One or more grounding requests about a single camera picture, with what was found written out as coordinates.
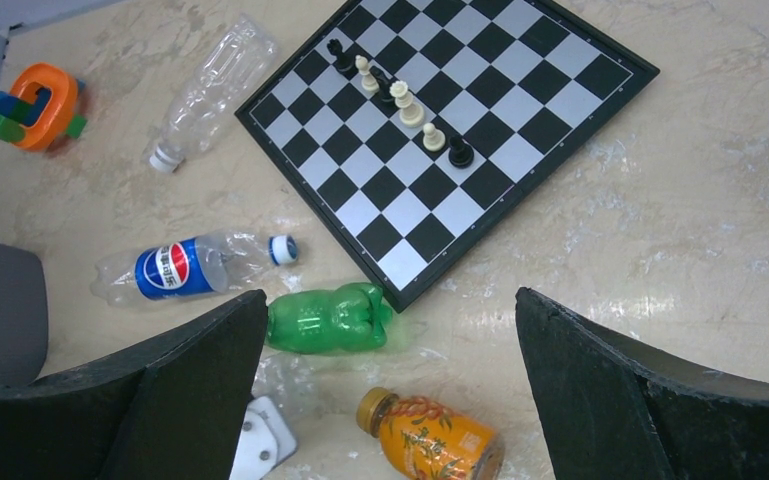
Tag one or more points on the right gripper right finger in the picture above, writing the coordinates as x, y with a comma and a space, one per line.
613, 407

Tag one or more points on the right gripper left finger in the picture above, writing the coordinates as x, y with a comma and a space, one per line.
169, 407

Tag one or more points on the large clear plastic bottle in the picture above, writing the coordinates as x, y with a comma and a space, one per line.
288, 380

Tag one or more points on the pepsi labelled clear bottle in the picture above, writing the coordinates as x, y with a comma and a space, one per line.
212, 263

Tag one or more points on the grey mesh waste bin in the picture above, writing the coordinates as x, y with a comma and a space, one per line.
24, 322

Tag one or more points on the green plastic bottle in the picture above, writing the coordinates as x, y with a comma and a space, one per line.
350, 318

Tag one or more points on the orange juice bottle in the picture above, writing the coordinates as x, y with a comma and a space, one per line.
425, 439

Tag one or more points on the black chess pawn near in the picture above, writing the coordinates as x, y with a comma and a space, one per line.
461, 154

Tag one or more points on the white chess pawn near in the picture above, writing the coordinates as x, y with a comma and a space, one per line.
433, 139

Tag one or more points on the white chess pawn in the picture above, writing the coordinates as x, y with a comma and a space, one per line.
368, 81
433, 139

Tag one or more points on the black and white chessboard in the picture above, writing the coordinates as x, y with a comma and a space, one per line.
525, 83

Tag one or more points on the white chess queen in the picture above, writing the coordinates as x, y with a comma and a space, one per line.
411, 113

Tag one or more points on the white chess pawn far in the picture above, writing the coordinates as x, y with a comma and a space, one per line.
368, 81

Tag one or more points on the black chess piece far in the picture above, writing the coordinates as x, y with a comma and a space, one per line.
344, 62

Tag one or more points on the black chess piece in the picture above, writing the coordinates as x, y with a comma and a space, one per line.
344, 62
384, 83

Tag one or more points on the black chess piece middle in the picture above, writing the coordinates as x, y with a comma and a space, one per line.
384, 83

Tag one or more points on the orange ring toy with blocks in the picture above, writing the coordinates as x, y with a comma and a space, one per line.
41, 106

